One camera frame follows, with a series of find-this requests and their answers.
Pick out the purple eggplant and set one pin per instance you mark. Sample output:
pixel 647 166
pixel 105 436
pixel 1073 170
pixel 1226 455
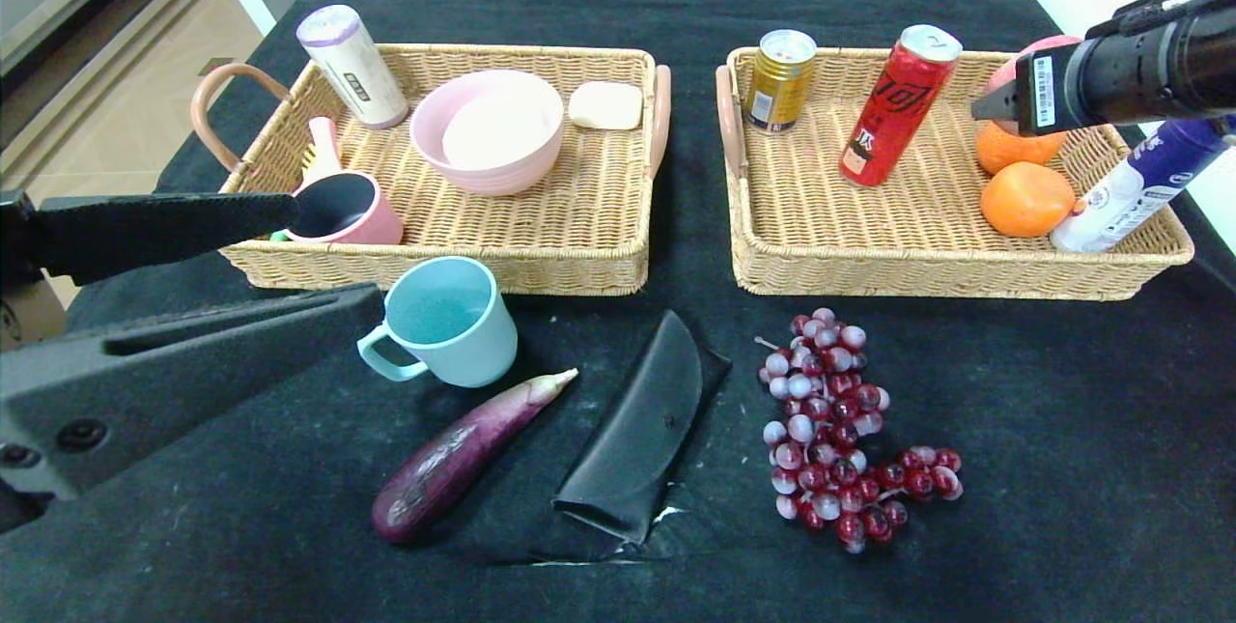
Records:
pixel 454 464

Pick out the black glasses case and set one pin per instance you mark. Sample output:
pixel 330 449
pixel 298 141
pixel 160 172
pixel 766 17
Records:
pixel 637 430

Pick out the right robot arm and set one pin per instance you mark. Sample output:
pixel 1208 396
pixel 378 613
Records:
pixel 1159 72

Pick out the light blue mug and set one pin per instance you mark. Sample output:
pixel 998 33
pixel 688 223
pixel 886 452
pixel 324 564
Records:
pixel 463 353

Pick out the white bottle with blue cap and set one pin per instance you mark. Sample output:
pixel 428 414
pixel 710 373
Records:
pixel 1120 193

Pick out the red grape bunch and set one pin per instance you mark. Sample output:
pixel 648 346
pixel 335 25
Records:
pixel 821 410

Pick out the pink peach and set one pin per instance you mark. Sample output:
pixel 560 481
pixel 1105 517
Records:
pixel 1028 45

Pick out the pink cup with black inside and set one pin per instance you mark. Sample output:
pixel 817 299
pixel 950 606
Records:
pixel 381 222

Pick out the orange fruit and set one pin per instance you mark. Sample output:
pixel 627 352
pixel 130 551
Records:
pixel 1025 200
pixel 1019 152

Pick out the white tube with lavender lid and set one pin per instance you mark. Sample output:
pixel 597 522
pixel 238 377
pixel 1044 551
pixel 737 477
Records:
pixel 352 68

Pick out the black tablecloth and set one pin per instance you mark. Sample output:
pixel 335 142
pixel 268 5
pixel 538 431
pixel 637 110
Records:
pixel 1014 410

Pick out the red drink can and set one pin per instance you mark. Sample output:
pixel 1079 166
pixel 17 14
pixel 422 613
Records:
pixel 893 111

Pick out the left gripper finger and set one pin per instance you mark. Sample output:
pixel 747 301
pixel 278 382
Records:
pixel 154 232
pixel 193 382

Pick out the wicker basket holding food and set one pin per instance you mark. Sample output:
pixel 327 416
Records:
pixel 801 217

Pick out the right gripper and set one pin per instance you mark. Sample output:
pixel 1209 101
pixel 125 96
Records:
pixel 1045 92

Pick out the gold drink can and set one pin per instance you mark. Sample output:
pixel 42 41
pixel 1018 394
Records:
pixel 777 84

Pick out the white soap bar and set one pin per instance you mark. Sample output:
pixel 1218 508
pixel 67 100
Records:
pixel 605 105

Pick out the wicker basket holding tableware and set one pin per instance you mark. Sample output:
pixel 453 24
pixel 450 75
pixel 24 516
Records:
pixel 579 217

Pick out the pink bowl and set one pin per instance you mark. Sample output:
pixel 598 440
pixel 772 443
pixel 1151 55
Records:
pixel 483 183

